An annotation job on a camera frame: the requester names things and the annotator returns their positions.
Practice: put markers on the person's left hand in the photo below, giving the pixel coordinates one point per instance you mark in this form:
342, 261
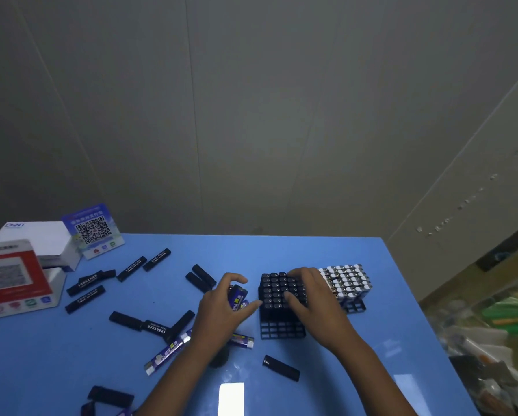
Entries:
215, 324

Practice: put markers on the person's right hand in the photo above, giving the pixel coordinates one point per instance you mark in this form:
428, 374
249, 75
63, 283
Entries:
328, 318

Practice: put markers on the red code sign stand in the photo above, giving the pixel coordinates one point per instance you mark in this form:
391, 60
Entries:
7, 272

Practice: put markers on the black grid tray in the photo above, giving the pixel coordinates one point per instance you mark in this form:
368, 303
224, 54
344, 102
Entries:
280, 331
356, 307

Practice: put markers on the white cardboard box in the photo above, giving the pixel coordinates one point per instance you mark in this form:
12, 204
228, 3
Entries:
38, 238

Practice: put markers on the dark round disc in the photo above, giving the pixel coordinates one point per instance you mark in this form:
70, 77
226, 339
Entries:
222, 361

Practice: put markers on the row of blue lighters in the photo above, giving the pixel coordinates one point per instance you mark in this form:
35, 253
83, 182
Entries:
350, 281

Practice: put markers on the row of black lighters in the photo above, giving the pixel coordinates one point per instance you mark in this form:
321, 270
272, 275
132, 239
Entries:
274, 290

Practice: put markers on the person's left forearm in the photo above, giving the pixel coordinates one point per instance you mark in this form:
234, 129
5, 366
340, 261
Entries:
172, 385

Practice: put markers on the pile of mixed lighters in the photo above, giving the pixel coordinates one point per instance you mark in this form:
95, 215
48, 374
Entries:
85, 298

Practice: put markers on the blue code sign stand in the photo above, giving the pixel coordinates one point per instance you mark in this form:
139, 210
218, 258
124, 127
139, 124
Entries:
93, 231

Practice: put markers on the crumpled clear plastic bags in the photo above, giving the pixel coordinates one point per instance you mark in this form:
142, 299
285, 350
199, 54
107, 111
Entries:
488, 342

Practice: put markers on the black slim lighter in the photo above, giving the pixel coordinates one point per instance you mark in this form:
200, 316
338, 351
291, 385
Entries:
281, 368

